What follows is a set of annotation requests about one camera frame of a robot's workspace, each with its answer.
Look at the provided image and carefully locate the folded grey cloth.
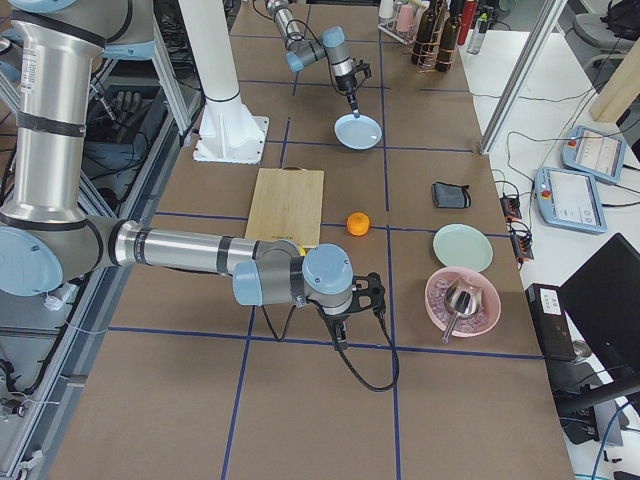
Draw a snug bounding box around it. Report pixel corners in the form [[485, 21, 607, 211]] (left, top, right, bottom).
[[431, 182, 471, 209]]

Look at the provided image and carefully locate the bamboo cutting board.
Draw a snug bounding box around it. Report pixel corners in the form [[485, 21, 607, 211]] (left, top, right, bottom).
[[245, 168, 324, 249]]

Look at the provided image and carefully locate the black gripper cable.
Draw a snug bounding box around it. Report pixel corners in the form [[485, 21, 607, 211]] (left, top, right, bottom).
[[262, 299, 401, 394]]

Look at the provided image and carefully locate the orange mandarin fruit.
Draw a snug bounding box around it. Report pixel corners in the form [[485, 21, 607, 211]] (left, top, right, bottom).
[[346, 212, 371, 237]]

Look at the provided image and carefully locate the red cylinder bottle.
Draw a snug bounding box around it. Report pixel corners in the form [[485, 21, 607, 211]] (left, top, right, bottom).
[[457, 0, 479, 46]]

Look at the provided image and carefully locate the metal scoop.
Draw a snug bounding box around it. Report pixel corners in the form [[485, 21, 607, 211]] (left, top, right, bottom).
[[441, 278, 483, 344]]

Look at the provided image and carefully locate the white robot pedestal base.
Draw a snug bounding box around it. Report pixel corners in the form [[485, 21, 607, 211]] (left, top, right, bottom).
[[181, 1, 269, 165]]

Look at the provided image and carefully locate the black monitor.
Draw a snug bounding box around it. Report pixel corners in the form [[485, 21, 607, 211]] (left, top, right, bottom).
[[556, 233, 639, 416]]

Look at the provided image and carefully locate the pink bowl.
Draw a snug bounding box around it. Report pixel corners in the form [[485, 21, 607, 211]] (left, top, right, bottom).
[[424, 267, 501, 343]]

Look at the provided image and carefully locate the dark wine bottle lower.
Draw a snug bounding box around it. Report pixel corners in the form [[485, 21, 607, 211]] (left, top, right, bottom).
[[435, 0, 465, 73]]

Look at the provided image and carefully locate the black computer box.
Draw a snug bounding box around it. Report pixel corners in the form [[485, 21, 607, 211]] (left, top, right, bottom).
[[525, 283, 576, 362]]

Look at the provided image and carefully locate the aluminium frame post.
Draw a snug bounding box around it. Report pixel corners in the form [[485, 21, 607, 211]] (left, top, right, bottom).
[[479, 0, 568, 155]]

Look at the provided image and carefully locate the dark wine bottle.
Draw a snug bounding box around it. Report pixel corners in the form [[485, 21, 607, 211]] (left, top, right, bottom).
[[411, 1, 438, 65], [435, 0, 465, 73]]

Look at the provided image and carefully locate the near teach pendant tablet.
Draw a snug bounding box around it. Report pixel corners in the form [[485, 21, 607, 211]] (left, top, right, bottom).
[[534, 167, 607, 234]]

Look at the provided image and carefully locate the dark wine bottle upper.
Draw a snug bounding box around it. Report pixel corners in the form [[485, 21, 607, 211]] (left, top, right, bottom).
[[411, 1, 438, 65]]

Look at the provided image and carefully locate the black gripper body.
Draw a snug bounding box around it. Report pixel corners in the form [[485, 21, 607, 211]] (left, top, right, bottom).
[[333, 58, 371, 97], [321, 272, 386, 330]]

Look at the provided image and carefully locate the copper wire bottle rack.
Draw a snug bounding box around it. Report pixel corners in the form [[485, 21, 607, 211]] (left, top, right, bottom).
[[415, 1, 450, 73]]

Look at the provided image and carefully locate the light green plate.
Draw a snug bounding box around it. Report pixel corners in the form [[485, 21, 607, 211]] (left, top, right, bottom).
[[432, 223, 494, 272]]

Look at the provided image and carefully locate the grey water bottle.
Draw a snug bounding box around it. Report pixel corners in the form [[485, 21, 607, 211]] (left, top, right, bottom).
[[467, 11, 490, 55]]

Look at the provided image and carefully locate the pink cup top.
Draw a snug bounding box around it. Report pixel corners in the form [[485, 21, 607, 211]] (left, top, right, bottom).
[[396, 3, 414, 38]]

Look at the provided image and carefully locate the teach pendant tablet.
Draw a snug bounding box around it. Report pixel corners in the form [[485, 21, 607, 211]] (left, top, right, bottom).
[[561, 125, 628, 185], [534, 167, 607, 234]]

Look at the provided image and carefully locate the light blue plate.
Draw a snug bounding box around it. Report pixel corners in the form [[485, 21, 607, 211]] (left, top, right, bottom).
[[334, 114, 382, 150]]

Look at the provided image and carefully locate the far teach pendant tablet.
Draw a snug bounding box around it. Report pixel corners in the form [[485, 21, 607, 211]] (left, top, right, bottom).
[[561, 125, 628, 185]]

